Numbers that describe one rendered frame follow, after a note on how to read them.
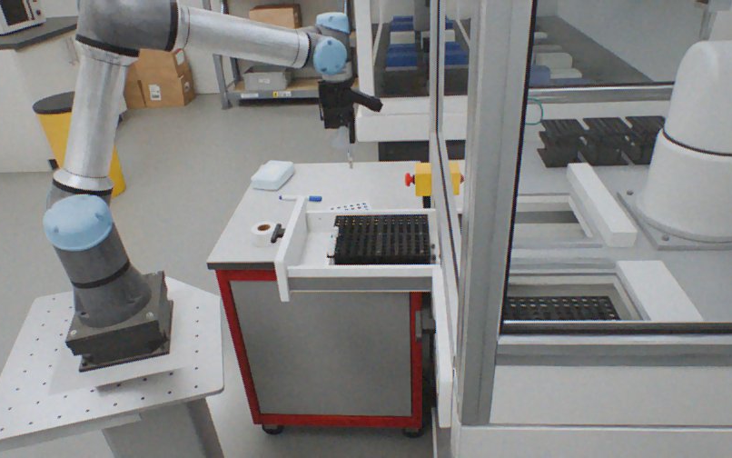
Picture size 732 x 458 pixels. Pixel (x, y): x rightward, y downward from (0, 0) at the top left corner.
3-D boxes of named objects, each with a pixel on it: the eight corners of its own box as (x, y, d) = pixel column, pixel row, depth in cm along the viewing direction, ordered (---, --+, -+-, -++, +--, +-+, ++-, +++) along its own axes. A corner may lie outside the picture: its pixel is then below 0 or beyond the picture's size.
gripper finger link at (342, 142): (332, 159, 141) (329, 126, 137) (354, 156, 142) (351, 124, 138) (335, 164, 139) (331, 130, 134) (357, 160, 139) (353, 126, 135)
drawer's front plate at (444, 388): (439, 429, 83) (440, 380, 77) (431, 310, 107) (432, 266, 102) (450, 429, 82) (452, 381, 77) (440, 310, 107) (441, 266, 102)
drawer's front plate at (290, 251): (281, 303, 112) (273, 260, 106) (303, 232, 137) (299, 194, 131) (289, 303, 112) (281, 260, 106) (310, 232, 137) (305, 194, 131)
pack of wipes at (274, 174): (277, 192, 171) (275, 179, 169) (252, 189, 174) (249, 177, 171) (295, 173, 183) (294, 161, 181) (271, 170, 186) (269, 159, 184)
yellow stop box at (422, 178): (412, 196, 146) (412, 173, 142) (412, 184, 152) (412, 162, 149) (431, 196, 146) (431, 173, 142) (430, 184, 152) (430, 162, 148)
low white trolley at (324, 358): (253, 444, 177) (205, 261, 138) (288, 323, 230) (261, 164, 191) (424, 448, 172) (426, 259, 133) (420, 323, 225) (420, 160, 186)
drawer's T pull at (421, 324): (415, 343, 88) (415, 338, 87) (414, 314, 94) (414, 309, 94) (437, 343, 88) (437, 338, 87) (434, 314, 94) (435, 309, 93)
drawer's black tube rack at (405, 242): (329, 280, 115) (326, 255, 112) (338, 237, 130) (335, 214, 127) (430, 279, 113) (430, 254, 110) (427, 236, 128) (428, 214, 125)
